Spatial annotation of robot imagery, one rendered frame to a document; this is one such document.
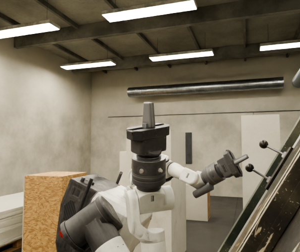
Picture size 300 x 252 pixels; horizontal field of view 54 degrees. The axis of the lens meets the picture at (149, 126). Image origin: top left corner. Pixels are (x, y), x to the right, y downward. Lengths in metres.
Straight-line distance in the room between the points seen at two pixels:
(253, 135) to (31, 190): 3.43
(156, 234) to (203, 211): 5.63
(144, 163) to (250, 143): 4.36
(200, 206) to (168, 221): 2.69
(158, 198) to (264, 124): 4.35
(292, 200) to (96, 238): 0.57
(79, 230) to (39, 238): 2.28
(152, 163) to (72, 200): 0.48
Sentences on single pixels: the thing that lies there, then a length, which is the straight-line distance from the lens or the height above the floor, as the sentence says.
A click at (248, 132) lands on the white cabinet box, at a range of 5.02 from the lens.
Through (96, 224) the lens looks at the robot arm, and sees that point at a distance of 0.90.
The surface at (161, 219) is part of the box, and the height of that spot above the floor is 0.64.
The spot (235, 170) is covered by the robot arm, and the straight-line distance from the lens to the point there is 1.27.
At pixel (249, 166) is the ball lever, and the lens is 1.36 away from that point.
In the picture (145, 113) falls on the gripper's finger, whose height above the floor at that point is 1.62.
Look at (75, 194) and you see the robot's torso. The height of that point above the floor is 1.36.
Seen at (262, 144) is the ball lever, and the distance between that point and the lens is 1.35.
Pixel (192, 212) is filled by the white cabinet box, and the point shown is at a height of 0.16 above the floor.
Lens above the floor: 1.54
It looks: 4 degrees up
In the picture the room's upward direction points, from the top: straight up
